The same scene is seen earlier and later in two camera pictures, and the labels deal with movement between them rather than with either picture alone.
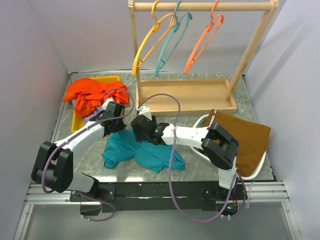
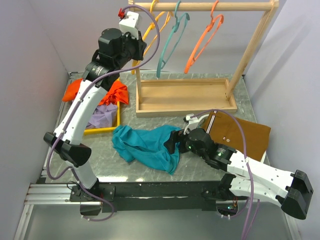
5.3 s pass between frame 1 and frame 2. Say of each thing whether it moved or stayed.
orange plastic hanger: stayed
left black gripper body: moved
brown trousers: stayed
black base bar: stayed
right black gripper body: moved
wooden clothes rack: stayed
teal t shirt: moved
